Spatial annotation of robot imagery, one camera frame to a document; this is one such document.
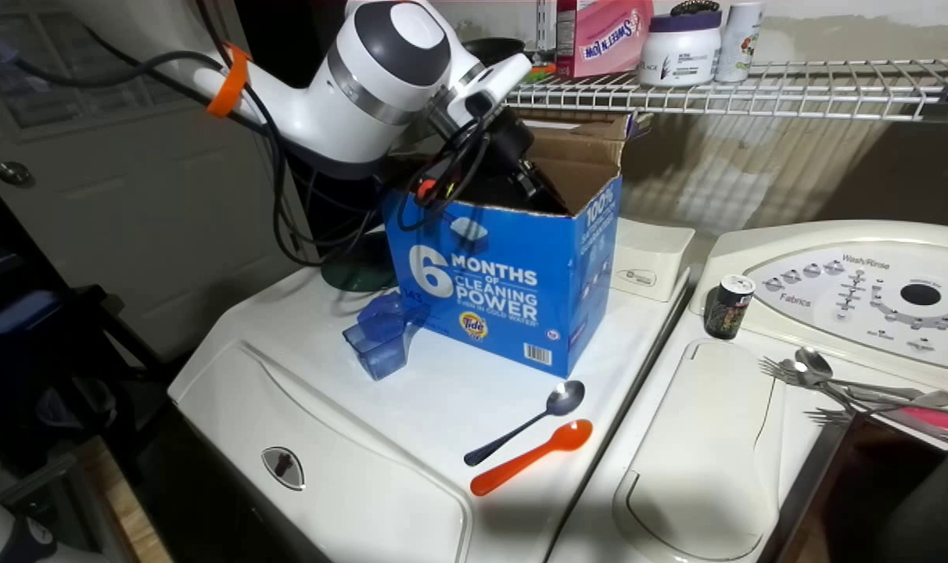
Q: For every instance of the metal spoon on dryer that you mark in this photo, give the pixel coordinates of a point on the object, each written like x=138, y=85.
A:
x=810, y=370

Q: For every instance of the orange plastic spoon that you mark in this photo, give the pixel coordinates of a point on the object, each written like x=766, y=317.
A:
x=570, y=435

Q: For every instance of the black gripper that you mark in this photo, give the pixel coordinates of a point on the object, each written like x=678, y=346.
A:
x=512, y=179

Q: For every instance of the white wire shelf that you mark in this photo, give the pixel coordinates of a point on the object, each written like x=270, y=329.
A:
x=810, y=89

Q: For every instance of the white jar purple lid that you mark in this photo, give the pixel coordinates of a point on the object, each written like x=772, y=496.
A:
x=681, y=50

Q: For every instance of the small dark jar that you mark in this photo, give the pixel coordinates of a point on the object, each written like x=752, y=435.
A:
x=728, y=304

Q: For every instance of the white washing machine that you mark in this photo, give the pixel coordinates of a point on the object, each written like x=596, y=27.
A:
x=374, y=470

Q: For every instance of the blue detergent box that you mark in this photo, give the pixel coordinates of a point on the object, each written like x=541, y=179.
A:
x=521, y=283

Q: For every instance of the blue plastic scoop cup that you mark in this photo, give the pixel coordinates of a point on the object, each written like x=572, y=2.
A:
x=382, y=329

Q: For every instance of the black metal spoon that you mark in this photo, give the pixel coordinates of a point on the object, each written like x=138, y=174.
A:
x=565, y=399

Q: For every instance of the green round lid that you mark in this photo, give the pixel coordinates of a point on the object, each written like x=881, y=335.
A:
x=361, y=265

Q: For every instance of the white dryer machine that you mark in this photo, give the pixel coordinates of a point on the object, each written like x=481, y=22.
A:
x=713, y=440

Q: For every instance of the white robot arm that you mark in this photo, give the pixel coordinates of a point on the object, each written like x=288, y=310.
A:
x=388, y=63

